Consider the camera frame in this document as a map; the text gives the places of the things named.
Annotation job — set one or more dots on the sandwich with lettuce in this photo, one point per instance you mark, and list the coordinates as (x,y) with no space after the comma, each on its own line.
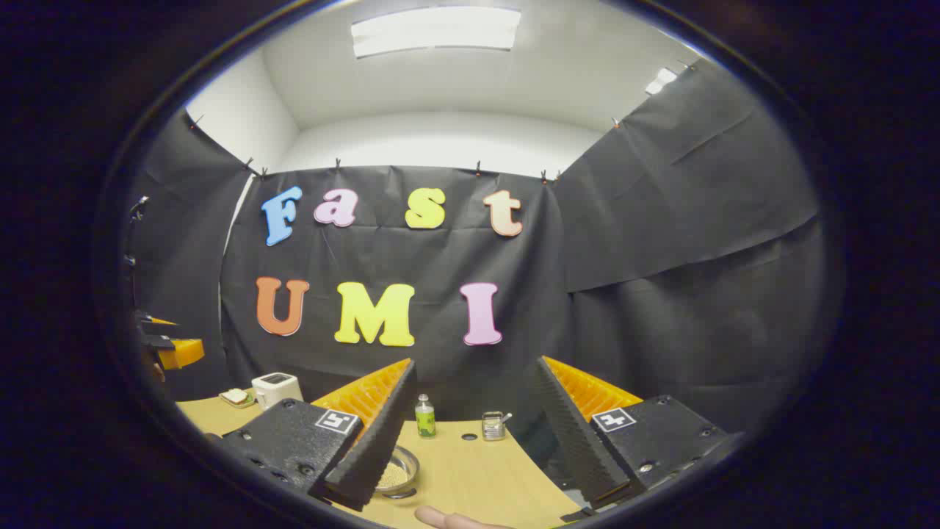
(235,395)

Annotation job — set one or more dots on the pile of soybeans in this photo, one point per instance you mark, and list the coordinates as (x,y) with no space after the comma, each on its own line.
(393,477)

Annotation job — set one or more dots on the small ceiling light panel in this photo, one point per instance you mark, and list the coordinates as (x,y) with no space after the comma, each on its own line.
(661,79)

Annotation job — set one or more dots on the metal mesh utensil holder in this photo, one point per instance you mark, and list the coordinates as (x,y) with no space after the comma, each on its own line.
(493,427)

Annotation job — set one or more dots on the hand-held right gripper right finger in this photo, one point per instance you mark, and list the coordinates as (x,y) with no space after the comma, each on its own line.
(573,433)

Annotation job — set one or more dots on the white toaster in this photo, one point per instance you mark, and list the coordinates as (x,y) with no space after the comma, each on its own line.
(275,389)

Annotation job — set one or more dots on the black backdrop cloth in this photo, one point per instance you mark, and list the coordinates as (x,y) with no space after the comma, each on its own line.
(440,257)

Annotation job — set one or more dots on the stainless steel pot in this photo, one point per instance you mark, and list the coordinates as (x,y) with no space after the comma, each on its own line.
(407,459)

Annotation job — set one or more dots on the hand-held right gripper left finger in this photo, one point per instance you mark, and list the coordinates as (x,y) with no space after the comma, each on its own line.
(378,448)

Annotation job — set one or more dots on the large ceiling light panel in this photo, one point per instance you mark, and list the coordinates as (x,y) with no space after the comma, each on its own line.
(437,29)

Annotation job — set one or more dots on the white sandwich plate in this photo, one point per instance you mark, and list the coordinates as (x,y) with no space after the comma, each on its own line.
(236,403)

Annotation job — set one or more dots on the green drink bottle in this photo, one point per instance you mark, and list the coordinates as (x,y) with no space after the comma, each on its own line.
(425,419)

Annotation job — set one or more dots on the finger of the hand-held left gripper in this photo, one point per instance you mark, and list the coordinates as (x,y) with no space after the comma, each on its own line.
(183,353)
(161,325)

